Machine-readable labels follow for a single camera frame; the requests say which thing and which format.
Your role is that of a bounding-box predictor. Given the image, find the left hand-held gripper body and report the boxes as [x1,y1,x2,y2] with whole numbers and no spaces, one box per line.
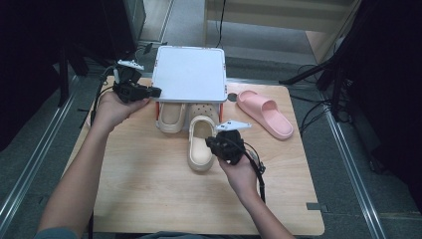
[112,59,148,104]

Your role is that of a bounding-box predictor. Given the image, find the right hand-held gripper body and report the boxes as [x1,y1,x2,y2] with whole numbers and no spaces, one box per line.
[212,119,252,166]

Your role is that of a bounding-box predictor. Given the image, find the cream clog shoe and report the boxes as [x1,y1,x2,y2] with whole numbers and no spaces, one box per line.
[186,103,221,173]
[156,102,187,134]

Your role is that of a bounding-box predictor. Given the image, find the white two-tier shoe rack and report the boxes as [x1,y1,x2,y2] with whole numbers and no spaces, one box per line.
[150,45,229,132]

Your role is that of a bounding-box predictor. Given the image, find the pink slipper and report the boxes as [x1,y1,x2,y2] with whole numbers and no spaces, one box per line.
[236,90,295,141]

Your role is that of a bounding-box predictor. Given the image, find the person's left hand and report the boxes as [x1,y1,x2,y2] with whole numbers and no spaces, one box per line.
[94,91,151,133]

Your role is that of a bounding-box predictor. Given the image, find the person's right hand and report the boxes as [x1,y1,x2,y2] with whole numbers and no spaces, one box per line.
[217,153,260,200]

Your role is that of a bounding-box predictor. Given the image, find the dark cabinet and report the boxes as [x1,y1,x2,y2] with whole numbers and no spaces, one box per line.
[99,0,147,61]

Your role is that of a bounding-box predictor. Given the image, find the black metal stand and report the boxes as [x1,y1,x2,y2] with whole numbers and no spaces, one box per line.
[278,49,352,122]
[58,43,91,108]

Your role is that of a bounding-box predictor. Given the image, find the dark curtain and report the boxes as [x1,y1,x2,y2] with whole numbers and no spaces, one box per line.
[334,0,422,213]

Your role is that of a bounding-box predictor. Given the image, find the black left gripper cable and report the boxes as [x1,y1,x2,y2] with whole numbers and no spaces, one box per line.
[87,64,118,239]

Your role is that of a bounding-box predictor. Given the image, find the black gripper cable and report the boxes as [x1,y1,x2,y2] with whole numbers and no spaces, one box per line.
[228,135,268,204]
[87,64,118,239]

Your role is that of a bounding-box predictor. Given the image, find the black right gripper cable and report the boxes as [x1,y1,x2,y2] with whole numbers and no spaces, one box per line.
[228,135,268,204]

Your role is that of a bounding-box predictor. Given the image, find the black floor cables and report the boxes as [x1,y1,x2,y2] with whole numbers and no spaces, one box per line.
[290,64,332,135]

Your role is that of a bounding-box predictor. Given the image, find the black hanging cable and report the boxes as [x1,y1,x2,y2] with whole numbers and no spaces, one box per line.
[215,0,227,49]

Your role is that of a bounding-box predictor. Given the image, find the metal floor rail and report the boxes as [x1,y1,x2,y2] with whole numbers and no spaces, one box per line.
[0,76,79,227]
[322,109,387,239]

